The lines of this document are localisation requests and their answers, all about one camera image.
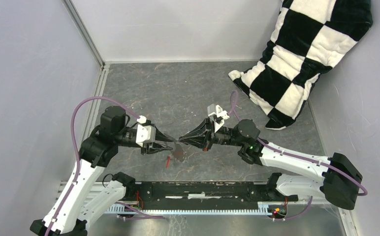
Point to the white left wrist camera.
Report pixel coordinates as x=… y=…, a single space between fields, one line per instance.
x=144 y=134

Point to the large metal keyring plate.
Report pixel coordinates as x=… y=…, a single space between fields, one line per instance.
x=178 y=152

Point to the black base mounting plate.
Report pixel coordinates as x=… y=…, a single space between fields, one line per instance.
x=193 y=204

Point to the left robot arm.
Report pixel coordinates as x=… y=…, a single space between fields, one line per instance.
x=70 y=215

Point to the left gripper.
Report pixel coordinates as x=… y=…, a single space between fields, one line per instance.
x=154 y=147

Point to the black and white checkered blanket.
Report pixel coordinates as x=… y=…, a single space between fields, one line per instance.
x=310 y=38

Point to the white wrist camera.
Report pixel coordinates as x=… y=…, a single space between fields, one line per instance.
x=217 y=114
x=144 y=134

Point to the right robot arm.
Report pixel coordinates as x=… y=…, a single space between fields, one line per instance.
x=335 y=178

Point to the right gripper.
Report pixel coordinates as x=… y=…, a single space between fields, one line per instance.
x=203 y=136

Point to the white slotted cable duct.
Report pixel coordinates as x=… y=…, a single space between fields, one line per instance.
x=259 y=209

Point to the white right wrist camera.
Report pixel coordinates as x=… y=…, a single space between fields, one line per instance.
x=217 y=114

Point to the aluminium frame rail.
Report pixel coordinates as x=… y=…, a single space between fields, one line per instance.
x=249 y=191

